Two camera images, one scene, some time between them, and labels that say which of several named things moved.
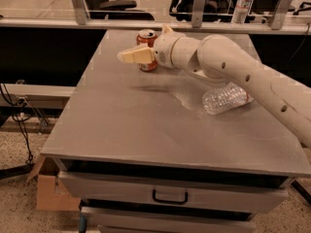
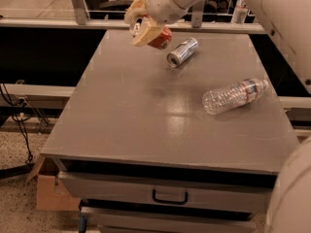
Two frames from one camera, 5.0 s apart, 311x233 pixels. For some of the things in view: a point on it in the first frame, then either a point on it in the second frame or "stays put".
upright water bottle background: (242, 5) stays put
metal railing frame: (78, 18) stays put
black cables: (15, 104) stays put
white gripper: (164, 49) -> (166, 4)
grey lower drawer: (148, 220) stays put
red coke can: (146, 38) -> (161, 42)
